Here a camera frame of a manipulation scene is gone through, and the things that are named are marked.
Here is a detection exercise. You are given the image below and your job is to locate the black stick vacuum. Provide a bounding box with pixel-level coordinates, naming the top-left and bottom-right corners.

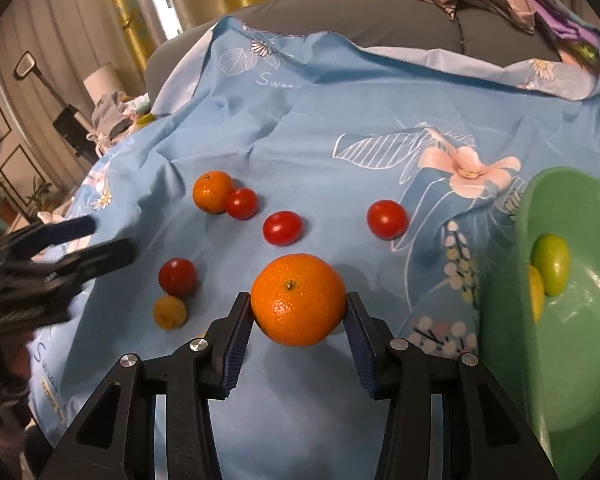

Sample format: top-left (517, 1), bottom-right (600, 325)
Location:
top-left (13, 51), bottom-right (103, 162)

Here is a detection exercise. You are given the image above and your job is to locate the purple cloth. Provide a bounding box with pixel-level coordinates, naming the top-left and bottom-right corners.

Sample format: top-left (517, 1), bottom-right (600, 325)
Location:
top-left (527, 0), bottom-right (600, 68)

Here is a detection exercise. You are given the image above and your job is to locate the small orange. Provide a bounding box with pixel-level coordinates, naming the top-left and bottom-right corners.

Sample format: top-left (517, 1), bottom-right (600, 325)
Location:
top-left (192, 170), bottom-right (235, 215)

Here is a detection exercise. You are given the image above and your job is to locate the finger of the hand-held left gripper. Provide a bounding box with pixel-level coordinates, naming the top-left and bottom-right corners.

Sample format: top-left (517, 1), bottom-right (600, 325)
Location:
top-left (30, 238), bottom-right (137, 287)
top-left (0, 215), bottom-right (100, 261)

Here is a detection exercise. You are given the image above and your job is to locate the green oval fruit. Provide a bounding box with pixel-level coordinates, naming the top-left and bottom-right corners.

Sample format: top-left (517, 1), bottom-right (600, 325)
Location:
top-left (531, 234), bottom-right (571, 297)

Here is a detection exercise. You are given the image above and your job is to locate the yellow-green oval fruit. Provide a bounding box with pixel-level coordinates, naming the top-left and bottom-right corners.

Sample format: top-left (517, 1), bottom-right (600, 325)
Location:
top-left (527, 264), bottom-right (546, 323)

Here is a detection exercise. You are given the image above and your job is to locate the potted green plant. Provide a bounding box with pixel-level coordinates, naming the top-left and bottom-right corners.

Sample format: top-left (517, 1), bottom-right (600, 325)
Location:
top-left (25, 177), bottom-right (54, 221)

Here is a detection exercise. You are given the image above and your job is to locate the large orange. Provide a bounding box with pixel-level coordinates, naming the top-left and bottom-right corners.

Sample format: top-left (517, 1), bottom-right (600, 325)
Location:
top-left (250, 253), bottom-right (347, 347)

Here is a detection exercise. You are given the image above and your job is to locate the small red tomato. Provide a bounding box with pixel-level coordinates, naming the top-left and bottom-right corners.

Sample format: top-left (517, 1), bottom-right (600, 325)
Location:
top-left (225, 187), bottom-right (259, 221)

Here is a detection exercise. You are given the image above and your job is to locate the pile of pale clothes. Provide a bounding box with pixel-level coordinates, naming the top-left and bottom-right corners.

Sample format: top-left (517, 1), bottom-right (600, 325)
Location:
top-left (86, 91), bottom-right (157, 153)

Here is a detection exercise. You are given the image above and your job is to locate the white cylindrical lamp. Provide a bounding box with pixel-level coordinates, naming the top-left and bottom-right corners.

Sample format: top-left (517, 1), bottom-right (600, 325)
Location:
top-left (83, 62), bottom-right (127, 107)

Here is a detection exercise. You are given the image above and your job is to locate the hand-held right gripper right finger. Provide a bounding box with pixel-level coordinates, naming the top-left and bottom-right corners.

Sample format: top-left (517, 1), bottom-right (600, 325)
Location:
top-left (344, 291), bottom-right (561, 480)

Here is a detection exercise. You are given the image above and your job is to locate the blue floral bed sheet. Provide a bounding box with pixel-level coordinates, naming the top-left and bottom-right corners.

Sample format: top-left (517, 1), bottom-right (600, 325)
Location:
top-left (30, 15), bottom-right (600, 480)

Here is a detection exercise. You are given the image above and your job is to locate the grey sheer curtain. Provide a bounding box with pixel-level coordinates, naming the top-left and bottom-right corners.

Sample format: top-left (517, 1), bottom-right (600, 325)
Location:
top-left (0, 0), bottom-right (153, 196)

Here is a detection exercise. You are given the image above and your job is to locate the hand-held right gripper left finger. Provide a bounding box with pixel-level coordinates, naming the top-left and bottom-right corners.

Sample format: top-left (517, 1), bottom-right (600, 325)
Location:
top-left (37, 291), bottom-right (253, 480)

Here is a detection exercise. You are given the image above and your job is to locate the small yellow round fruit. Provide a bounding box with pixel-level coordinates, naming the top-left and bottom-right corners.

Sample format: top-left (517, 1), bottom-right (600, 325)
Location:
top-left (153, 295), bottom-right (187, 330)

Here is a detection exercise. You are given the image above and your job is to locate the green plastic bowl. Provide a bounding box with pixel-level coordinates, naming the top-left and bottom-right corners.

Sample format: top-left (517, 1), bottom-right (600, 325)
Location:
top-left (480, 166), bottom-right (600, 480)

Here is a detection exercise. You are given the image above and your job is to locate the grey sofa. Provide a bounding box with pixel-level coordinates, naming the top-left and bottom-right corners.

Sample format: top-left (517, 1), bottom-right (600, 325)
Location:
top-left (145, 0), bottom-right (566, 103)

